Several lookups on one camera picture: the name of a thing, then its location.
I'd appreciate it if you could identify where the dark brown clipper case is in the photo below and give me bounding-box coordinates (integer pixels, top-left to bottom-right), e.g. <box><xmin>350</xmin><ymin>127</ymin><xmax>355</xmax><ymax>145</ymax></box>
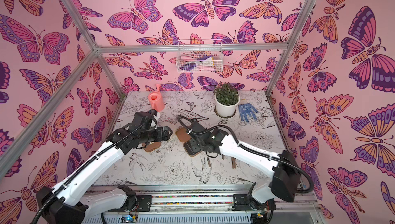
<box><xmin>175</xmin><ymin>127</ymin><xmax>202</xmax><ymax>157</ymax></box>

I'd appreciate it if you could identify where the tan brown clipper case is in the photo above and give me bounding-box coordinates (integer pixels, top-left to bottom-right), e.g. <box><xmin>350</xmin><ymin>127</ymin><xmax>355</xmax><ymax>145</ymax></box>
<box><xmin>144</xmin><ymin>142</ymin><xmax>162</xmax><ymax>153</ymax></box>

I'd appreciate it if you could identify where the white potted green plant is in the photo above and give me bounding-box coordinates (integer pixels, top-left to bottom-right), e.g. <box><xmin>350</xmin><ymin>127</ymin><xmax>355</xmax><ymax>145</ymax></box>
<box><xmin>214</xmin><ymin>83</ymin><xmax>240</xmax><ymax>118</ymax></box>

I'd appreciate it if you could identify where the pink watering can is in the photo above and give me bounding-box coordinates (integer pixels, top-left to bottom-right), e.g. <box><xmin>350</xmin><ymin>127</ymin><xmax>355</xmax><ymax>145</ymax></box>
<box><xmin>148</xmin><ymin>84</ymin><xmax>165</xmax><ymax>112</ymax></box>

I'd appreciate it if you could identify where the blue gardening glove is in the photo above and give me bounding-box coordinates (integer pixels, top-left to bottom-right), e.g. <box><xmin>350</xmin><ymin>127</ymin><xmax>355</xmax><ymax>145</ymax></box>
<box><xmin>238</xmin><ymin>103</ymin><xmax>259</xmax><ymax>123</ymax></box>

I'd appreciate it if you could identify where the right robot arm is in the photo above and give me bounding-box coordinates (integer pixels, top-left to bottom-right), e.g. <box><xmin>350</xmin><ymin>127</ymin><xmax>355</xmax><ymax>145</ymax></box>
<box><xmin>182</xmin><ymin>120</ymin><xmax>314</xmax><ymax>210</ymax></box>

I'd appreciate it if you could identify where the plant saucer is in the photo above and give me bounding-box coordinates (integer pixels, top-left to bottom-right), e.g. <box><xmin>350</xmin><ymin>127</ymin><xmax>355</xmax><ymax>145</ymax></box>
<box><xmin>213</xmin><ymin>108</ymin><xmax>237</xmax><ymax>119</ymax></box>

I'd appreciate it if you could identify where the white wire wall basket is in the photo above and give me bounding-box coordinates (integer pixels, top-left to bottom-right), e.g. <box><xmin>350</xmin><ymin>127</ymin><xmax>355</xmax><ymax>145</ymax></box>
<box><xmin>175</xmin><ymin>39</ymin><xmax>224</xmax><ymax>73</ymax></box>

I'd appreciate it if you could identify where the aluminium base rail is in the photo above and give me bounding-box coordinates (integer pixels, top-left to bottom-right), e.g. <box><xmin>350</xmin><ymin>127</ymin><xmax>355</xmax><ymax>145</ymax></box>
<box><xmin>80</xmin><ymin>185</ymin><xmax>325</xmax><ymax>224</ymax></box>

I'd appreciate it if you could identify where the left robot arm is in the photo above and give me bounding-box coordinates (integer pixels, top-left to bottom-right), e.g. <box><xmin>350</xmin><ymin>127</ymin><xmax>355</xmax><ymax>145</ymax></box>
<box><xmin>32</xmin><ymin>109</ymin><xmax>173</xmax><ymax>224</ymax></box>

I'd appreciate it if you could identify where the cream clipper case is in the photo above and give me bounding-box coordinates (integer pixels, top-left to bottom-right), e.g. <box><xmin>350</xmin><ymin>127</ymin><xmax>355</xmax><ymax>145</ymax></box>
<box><xmin>157</xmin><ymin>122</ymin><xmax>177</xmax><ymax>132</ymax></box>

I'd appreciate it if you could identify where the long brown nail clipper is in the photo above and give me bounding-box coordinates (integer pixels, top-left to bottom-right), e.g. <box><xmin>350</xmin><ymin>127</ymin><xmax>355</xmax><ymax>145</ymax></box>
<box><xmin>231</xmin><ymin>157</ymin><xmax>237</xmax><ymax>169</ymax></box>

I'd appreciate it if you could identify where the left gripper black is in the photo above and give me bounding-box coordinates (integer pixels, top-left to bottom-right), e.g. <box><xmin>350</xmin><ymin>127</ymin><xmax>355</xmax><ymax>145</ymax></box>
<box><xmin>139</xmin><ymin>126</ymin><xmax>173</xmax><ymax>145</ymax></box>

